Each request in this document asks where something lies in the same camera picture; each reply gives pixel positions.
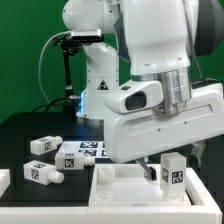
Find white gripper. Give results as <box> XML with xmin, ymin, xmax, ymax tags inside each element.
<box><xmin>104</xmin><ymin>83</ymin><xmax>224</xmax><ymax>181</ymax></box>

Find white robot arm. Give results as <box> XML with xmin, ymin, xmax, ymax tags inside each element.
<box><xmin>62</xmin><ymin>0</ymin><xmax>224</xmax><ymax>166</ymax></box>

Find white corner fence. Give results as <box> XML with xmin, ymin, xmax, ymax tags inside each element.
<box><xmin>0</xmin><ymin>168</ymin><xmax>222</xmax><ymax>224</ymax></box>

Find white sheet with tags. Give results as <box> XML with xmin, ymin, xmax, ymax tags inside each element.
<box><xmin>59</xmin><ymin>141</ymin><xmax>107</xmax><ymax>158</ymax></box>

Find white block left edge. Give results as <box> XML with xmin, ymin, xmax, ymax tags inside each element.
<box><xmin>0</xmin><ymin>169</ymin><xmax>10</xmax><ymax>198</ymax></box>

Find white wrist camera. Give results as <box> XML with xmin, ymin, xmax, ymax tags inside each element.
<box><xmin>104</xmin><ymin>80</ymin><xmax>164</xmax><ymax>115</ymax></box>

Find black cables on table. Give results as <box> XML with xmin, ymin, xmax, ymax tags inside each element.
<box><xmin>32</xmin><ymin>97</ymin><xmax>77</xmax><ymax>113</ymax></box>

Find black camera stand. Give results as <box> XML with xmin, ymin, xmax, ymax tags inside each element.
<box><xmin>53</xmin><ymin>35</ymin><xmax>81</xmax><ymax>115</ymax></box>

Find grey camera on stand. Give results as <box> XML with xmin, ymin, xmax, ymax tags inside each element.
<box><xmin>71</xmin><ymin>29</ymin><xmax>104</xmax><ymax>43</ymax></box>

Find white camera cable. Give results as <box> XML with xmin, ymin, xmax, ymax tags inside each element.
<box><xmin>38</xmin><ymin>30</ymin><xmax>72</xmax><ymax>104</ymax></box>

